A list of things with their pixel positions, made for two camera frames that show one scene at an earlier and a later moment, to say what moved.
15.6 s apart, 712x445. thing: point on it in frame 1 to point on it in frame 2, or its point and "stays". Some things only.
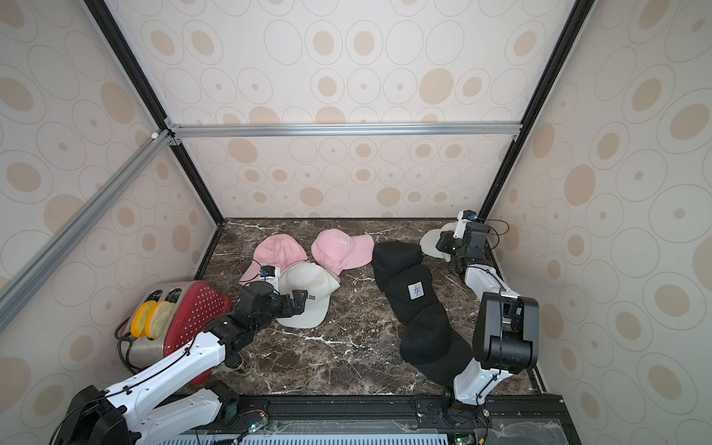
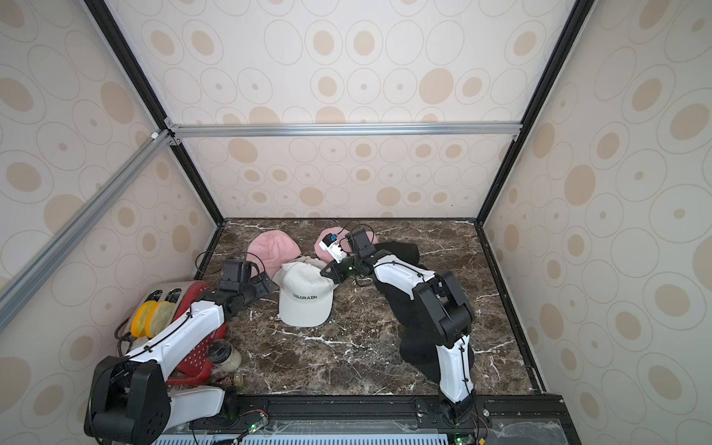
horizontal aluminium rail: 436,129 stays
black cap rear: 392,256 stays
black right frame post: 570,37 stays
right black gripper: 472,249 to 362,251
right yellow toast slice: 158,315 stays
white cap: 429,239 to 308,260
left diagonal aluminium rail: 80,226 stays
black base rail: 527,420 stays
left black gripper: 299,304 to 260,285
